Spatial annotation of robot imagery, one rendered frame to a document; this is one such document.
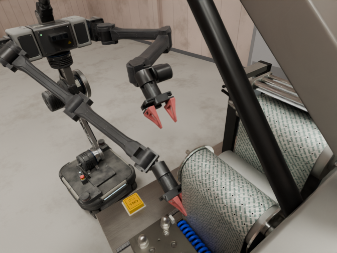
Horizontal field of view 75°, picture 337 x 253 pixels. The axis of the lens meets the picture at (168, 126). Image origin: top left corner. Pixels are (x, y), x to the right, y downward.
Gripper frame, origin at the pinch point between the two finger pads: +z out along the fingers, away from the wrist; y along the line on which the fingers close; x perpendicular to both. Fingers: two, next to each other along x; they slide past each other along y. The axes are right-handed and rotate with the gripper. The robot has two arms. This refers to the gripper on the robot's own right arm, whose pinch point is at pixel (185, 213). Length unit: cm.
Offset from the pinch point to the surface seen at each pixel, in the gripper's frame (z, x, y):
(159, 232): 0.5, -4.3, 10.1
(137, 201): -13.7, -24.7, 8.2
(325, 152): 4.0, 37.6, -25.4
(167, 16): -342, -236, -276
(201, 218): 3.0, 10.8, 0.2
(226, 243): 10.7, 16.6, 0.2
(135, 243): -0.9, -5.1, 18.6
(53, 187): -78, -169, 50
